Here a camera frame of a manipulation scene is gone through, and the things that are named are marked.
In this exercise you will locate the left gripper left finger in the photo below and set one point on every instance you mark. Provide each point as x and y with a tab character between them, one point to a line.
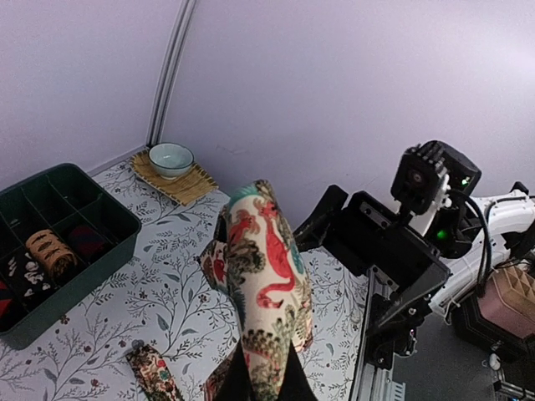
237	384

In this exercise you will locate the green divided organizer box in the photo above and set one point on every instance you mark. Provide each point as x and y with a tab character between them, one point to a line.
62	235

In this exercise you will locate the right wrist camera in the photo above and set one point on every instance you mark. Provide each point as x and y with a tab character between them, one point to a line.
426	170

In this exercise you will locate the right aluminium frame post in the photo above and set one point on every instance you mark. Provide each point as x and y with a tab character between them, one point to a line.
169	70

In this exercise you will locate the rolled tan tie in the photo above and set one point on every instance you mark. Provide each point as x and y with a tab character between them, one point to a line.
54	255

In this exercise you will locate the flamingo patterned tie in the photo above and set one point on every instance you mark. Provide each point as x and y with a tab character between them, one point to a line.
253	260

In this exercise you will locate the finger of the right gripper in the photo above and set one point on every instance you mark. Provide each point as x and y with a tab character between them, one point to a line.
311	233

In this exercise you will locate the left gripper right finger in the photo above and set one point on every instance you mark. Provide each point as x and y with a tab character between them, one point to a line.
295	385

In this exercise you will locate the pale green ceramic bowl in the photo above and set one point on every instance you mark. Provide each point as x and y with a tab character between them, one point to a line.
170	160

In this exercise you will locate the floral patterned table mat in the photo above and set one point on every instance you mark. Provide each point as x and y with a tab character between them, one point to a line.
159	297

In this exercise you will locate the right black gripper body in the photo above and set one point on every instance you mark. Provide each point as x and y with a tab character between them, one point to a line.
375	239

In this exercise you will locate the bamboo coaster mat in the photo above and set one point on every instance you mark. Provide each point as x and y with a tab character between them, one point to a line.
191	186

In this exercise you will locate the rolled black white tie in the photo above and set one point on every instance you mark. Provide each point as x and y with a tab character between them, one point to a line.
27	278

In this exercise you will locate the rolled dark red tie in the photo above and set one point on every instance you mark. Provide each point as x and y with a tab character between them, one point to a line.
88	243

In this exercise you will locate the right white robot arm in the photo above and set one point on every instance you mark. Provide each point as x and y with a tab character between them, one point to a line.
475	237

